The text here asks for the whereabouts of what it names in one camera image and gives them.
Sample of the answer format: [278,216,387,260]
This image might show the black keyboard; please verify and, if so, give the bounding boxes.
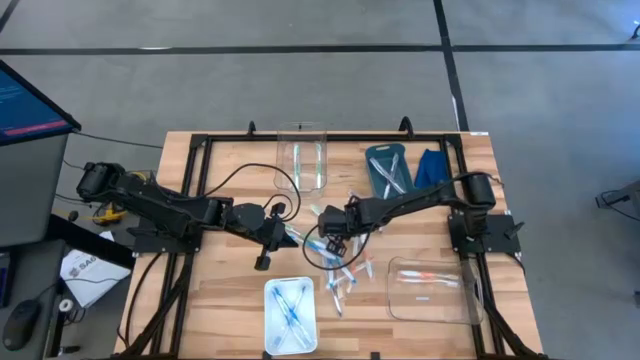
[0,251,14,309]

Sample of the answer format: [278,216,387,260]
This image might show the black computer mouse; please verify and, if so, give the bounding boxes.
[1,298,42,352]

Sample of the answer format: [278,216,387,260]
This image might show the white paper sheet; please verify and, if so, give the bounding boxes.
[59,230,133,310]

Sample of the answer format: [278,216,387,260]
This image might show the blue cloth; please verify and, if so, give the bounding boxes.
[413,148,450,190]

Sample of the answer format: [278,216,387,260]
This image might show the black floor cables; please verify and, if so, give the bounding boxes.
[54,130,166,221]

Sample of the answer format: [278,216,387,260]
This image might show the narrow clear plastic bin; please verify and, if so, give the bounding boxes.
[273,122,329,194]

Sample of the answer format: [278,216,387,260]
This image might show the wide clear plastic bin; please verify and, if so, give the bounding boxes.
[385,256,485,325]

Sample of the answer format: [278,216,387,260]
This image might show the teal plastic bin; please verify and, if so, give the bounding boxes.
[364,143,416,200]

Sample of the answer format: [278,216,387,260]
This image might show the black computer monitor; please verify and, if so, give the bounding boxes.
[0,58,82,148]

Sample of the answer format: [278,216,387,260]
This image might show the yellow cable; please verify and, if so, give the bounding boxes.
[91,171,151,225]

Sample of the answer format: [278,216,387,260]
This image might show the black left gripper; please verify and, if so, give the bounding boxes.
[253,202,300,272]

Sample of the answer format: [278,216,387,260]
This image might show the white plastic bin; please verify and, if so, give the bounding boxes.
[263,276,319,356]

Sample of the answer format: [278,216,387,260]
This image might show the grey stand leg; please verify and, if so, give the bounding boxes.
[595,178,640,210]

